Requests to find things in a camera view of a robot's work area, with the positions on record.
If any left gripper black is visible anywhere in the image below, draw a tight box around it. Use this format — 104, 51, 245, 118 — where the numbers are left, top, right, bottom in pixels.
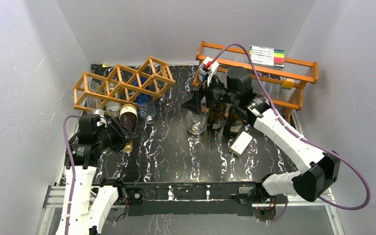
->
95, 117, 138, 151

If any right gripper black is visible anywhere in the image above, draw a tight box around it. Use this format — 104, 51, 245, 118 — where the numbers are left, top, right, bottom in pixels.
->
180, 73, 238, 116

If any clear glass bottle black cap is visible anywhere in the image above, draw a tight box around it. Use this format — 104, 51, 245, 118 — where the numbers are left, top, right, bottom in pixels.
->
187, 110, 207, 135

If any brown wine bottle gold cap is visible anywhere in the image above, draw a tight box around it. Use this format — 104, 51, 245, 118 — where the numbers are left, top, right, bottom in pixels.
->
119, 104, 138, 153

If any dark wine bottle brown label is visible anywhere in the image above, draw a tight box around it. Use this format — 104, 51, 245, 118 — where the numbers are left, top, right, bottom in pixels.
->
207, 101, 227, 131

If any clear glass bottle white label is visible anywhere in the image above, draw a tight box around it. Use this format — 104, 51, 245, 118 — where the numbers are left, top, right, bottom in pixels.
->
105, 83, 122, 118

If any dark wine bottle cream label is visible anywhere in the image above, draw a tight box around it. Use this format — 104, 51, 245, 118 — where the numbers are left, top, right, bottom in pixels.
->
223, 105, 244, 139

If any clear square bottle dark cap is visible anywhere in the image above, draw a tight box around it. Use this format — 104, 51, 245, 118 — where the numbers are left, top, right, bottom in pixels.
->
86, 81, 105, 116

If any blue plastic bottle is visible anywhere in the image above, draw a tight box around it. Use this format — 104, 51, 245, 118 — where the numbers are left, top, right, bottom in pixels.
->
136, 93, 156, 124

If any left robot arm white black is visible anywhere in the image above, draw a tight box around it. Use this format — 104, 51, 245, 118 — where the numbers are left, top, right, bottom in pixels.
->
56, 114, 138, 235

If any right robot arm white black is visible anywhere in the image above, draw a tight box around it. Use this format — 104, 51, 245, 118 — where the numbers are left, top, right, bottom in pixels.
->
181, 67, 340, 203

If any orange wooden wine rack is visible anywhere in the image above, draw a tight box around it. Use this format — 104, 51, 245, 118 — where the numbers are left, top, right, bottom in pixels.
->
72, 56, 175, 111

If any orange wooden shelf rack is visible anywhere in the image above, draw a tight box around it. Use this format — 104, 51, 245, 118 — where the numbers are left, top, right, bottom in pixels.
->
190, 41, 319, 124

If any blue lidded jar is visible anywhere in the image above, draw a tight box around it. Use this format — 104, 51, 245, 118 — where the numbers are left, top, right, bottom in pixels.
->
198, 63, 208, 82

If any white small box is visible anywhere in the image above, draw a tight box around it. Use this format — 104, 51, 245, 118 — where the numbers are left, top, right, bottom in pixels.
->
230, 132, 253, 157

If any marker pen pack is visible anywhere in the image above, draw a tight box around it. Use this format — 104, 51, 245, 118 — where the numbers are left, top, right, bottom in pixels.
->
249, 45, 285, 68

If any yellow block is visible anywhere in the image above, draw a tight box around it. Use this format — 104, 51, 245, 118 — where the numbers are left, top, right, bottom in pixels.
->
282, 78, 295, 90

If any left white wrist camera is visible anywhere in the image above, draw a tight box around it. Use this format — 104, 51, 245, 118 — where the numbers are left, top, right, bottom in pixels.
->
96, 114, 108, 128

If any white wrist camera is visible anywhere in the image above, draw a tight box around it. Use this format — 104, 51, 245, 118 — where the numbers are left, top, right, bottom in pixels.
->
201, 57, 219, 87
96, 114, 108, 128

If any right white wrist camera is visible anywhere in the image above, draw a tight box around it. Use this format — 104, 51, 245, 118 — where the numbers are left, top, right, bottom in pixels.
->
201, 57, 219, 87

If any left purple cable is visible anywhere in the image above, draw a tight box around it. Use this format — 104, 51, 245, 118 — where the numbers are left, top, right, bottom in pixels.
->
63, 115, 82, 235

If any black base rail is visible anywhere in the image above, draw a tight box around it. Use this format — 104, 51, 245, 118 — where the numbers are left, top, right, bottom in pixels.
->
105, 181, 287, 217

